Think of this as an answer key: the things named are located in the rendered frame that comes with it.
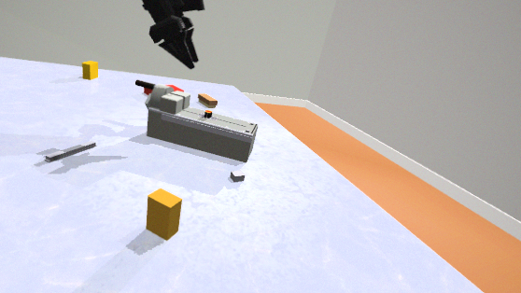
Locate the small white cube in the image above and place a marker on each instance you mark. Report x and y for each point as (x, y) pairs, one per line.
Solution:
(237, 176)

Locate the tan rectangular block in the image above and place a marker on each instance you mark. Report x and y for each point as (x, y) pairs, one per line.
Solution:
(207, 100)

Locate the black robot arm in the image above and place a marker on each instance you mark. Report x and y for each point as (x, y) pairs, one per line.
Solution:
(180, 6)

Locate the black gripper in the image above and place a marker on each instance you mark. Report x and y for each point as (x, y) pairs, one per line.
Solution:
(173, 30)

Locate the red flat block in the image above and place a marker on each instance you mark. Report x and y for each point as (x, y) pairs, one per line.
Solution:
(148, 91)

